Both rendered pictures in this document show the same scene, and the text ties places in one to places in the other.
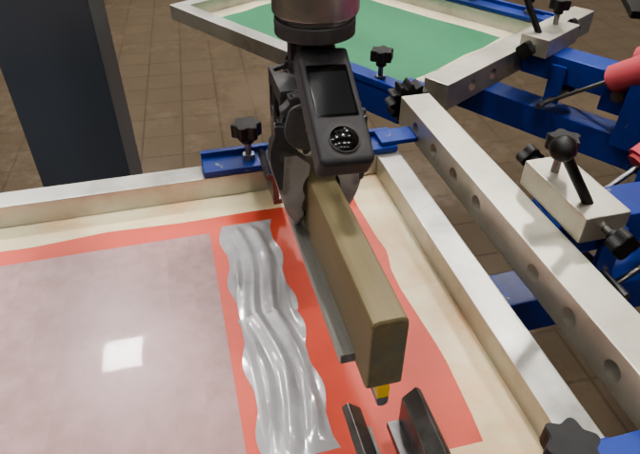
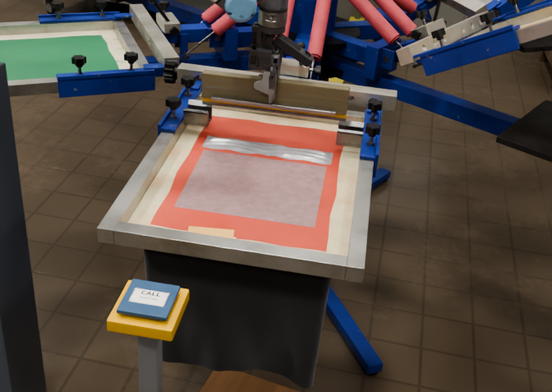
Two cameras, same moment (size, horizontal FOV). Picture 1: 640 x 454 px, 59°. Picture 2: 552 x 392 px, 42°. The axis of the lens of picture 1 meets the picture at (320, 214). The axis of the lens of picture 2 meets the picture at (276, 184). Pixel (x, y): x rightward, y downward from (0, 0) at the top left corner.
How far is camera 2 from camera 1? 1.77 m
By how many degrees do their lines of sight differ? 56
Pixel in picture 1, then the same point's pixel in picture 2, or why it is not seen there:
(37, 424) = (284, 198)
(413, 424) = (347, 126)
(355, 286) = (333, 88)
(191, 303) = (247, 162)
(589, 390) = not seen: hidden behind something
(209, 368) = (284, 165)
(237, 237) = (216, 143)
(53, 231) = (161, 184)
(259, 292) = (255, 147)
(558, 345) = not seen: hidden behind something
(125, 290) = (226, 173)
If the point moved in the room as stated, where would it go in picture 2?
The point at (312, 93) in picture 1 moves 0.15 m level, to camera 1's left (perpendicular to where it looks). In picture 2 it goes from (292, 45) to (269, 63)
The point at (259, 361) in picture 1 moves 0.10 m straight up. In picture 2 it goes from (291, 154) to (294, 121)
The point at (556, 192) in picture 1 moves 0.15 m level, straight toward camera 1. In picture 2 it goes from (291, 66) to (323, 82)
